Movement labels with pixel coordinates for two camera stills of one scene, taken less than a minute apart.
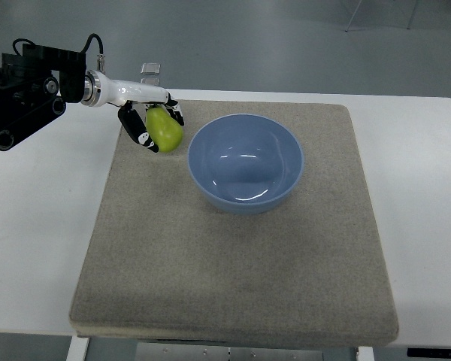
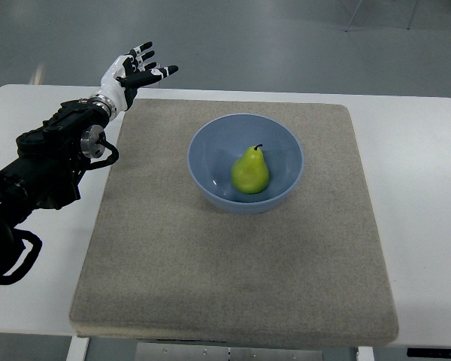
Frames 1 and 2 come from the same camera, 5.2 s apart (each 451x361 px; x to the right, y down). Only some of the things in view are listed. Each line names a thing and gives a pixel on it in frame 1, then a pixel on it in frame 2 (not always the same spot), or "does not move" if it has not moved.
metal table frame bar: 190,352 does not move
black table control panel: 437,353 does not move
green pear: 164,129 → 250,174
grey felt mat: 255,230 does not move
